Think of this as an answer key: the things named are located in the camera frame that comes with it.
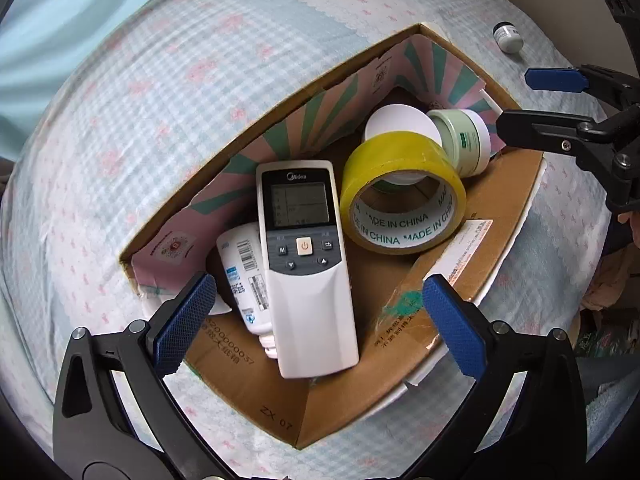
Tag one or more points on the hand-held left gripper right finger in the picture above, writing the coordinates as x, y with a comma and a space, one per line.
452, 330

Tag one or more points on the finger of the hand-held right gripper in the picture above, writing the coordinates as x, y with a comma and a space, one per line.
550, 79
540, 129

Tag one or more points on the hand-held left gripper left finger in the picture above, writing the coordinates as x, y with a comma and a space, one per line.
185, 327

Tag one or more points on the small grey jar black cap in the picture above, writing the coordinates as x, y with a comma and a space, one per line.
507, 37

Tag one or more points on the green jar white lid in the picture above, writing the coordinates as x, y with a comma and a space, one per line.
465, 142

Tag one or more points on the cardboard box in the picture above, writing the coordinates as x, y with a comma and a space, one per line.
240, 385

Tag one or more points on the white plastic bottle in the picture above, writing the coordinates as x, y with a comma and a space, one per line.
240, 270

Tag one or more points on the white remote control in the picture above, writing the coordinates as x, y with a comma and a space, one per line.
310, 300

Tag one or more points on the round jar white lid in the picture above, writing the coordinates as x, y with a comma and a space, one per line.
395, 120

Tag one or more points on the yellow tape roll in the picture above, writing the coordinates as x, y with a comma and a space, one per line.
395, 160

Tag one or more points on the person's right hand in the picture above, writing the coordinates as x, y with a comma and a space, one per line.
632, 225

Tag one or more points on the beige cloth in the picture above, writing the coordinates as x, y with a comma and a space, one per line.
607, 280

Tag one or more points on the floral checked bedsheet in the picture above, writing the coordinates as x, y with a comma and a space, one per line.
150, 85

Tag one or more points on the light blue cloth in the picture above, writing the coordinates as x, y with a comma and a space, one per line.
40, 35

